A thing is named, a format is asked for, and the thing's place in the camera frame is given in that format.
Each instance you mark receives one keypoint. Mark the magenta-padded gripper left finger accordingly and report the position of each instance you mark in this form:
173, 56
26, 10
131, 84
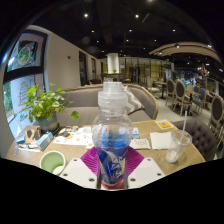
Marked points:
78, 171

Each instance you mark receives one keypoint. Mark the clear plastic cup with straw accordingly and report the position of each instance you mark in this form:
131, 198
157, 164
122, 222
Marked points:
176, 146

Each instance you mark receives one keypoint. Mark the grey curved sofa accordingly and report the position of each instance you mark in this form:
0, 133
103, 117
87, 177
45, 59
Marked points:
83, 100

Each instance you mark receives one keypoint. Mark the group of ceiling spot lights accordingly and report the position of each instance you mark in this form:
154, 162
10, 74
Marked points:
86, 15

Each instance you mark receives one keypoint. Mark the window with tree sticker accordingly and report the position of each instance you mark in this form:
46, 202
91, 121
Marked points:
20, 96

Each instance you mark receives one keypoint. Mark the white paper napkin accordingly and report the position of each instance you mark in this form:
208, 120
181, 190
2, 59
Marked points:
160, 140

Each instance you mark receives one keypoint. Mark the pale green mug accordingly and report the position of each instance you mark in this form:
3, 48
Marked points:
51, 161

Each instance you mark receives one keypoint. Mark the framed food picture window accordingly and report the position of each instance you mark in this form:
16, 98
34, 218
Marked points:
25, 53

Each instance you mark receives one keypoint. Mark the green potted plant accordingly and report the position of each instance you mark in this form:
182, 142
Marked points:
45, 105

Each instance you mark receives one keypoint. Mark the dark grey tufted chair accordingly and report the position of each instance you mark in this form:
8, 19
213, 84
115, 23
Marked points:
200, 133

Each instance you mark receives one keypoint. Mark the light blue tissue box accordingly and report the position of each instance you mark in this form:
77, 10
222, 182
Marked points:
44, 141

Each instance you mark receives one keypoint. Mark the brown cardboard holder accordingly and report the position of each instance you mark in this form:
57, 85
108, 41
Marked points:
32, 135

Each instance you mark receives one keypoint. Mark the yellow square card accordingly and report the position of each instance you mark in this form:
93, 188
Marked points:
164, 124

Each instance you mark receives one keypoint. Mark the small blue white packet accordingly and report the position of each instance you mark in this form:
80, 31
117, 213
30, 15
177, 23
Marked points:
20, 139

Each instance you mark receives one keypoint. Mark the clear bottle with blue label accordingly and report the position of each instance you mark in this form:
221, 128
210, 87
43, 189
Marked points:
111, 133

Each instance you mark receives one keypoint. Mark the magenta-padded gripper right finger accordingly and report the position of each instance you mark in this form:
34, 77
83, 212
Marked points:
146, 171

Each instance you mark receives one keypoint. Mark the group of oval-back dining chairs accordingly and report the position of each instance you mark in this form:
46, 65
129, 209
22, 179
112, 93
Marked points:
181, 93

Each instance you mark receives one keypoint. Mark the printed menu leaflet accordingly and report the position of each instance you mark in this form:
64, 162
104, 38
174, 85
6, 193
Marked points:
75, 136

